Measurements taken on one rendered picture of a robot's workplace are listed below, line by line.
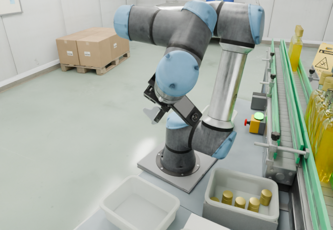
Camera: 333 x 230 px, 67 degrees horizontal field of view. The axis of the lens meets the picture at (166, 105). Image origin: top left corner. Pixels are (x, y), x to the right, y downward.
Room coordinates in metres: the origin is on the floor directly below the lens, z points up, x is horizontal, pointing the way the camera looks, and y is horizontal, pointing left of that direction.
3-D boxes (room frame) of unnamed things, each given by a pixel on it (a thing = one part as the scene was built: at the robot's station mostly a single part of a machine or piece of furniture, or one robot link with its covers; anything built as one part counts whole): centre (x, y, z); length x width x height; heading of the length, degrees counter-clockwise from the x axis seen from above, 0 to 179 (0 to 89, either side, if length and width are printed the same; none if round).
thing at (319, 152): (0.63, -0.50, 0.99); 0.06 x 0.06 x 0.21; 70
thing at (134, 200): (0.57, 0.09, 0.78); 0.22 x 0.17 x 0.09; 54
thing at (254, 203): (0.59, -0.29, 0.79); 0.04 x 0.04 x 0.04
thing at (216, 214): (0.60, -0.28, 0.79); 0.27 x 0.17 x 0.08; 70
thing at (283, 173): (0.68, -0.40, 0.85); 0.09 x 0.04 x 0.07; 70
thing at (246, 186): (0.61, -0.25, 0.80); 0.22 x 0.17 x 0.09; 70
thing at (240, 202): (0.59, -0.24, 0.79); 0.04 x 0.04 x 0.04
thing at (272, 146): (0.68, -0.38, 0.95); 0.17 x 0.03 x 0.12; 70
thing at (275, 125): (1.53, -0.69, 0.93); 1.75 x 0.01 x 0.08; 160
